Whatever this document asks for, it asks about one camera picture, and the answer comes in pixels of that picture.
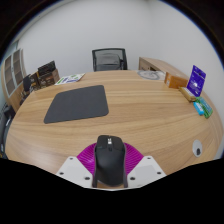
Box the small tan box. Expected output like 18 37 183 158
178 86 198 103

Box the purple standing card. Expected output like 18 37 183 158
186 64 207 98

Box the black computer mouse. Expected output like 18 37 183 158
92 134 128 189

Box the white printed sheet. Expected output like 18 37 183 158
54 73 86 86

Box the green flat box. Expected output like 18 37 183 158
196 96 214 119

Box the large brown cardboard box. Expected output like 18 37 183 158
38 68 61 89

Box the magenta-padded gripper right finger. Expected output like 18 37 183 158
123 142 167 189

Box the orange-brown cardboard box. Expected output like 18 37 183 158
164 72 189 90

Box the black cardboard box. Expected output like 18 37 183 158
37 60 57 77

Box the white round cable grommet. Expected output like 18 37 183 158
192 139 203 157

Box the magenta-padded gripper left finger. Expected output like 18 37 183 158
55 142 98 188

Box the round grey printed sheet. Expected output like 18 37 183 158
136 69 162 81

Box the wooden shelf unit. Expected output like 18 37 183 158
0 48 28 113

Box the small blue box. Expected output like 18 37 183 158
193 101 205 117

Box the black leather office chair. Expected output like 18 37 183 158
0 103 16 158

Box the wooden side desk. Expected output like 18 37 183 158
138 56 189 81

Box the small black chair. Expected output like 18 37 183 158
19 73 34 101

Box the grey mesh office chair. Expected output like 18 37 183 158
91 47 129 72

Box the small brown cardboard box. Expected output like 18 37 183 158
29 72 42 92

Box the dark grey mouse pad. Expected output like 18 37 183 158
43 84 110 125

